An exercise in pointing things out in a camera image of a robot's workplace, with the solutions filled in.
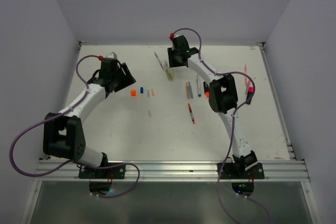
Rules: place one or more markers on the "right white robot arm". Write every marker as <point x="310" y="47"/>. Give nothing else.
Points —
<point x="223" y="98"/>

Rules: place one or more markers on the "light blue pen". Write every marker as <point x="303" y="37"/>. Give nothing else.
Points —
<point x="190" y="90"/>

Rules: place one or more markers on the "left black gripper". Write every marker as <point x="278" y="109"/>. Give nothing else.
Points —
<point x="127" y="79"/>

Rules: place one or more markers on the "blue cap white marker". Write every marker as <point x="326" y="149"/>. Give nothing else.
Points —
<point x="199" y="88"/>

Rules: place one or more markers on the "red ink pen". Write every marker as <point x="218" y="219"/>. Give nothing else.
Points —
<point x="191" y="113"/>

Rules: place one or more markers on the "aluminium front rail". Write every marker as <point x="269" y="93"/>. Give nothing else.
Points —
<point x="203" y="171"/>

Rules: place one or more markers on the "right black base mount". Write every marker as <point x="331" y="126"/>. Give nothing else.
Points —
<point x="241" y="168"/>

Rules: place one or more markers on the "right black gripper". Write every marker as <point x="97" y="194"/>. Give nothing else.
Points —
<point x="172" y="62"/>

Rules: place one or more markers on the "orange ink pen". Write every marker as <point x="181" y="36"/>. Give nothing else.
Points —
<point x="188" y="91"/>

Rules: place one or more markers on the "grey thin pen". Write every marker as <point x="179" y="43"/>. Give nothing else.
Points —
<point x="159" y="61"/>

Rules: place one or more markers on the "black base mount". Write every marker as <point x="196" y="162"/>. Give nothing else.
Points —
<point x="114" y="171"/>
<point x="241" y="168"/>

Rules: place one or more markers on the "pink pen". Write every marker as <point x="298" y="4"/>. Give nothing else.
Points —
<point x="247" y="84"/>

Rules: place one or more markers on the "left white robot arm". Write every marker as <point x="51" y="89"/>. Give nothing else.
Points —
<point x="63" y="131"/>

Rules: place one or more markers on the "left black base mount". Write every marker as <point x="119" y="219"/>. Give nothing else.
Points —
<point x="114" y="171"/>

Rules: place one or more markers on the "black pink highlighter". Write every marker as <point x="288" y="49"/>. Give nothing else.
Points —
<point x="250" y="94"/>

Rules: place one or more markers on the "black orange highlighter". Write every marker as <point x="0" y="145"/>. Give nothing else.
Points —
<point x="206" y="89"/>

